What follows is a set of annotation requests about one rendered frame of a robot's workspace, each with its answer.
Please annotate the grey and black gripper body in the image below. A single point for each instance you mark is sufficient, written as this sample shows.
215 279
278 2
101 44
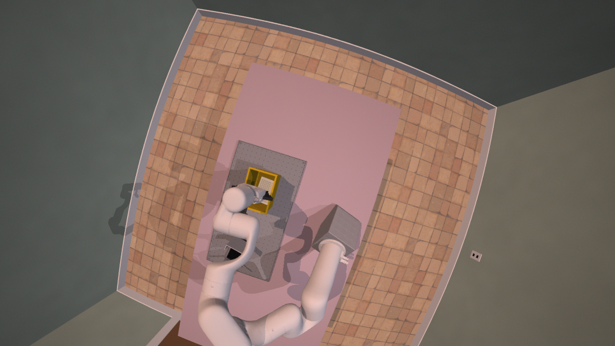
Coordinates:
260 192

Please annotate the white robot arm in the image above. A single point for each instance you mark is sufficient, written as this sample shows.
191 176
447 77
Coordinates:
289 321

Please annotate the orange-yellow box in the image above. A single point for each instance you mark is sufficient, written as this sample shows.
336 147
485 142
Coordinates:
253 178

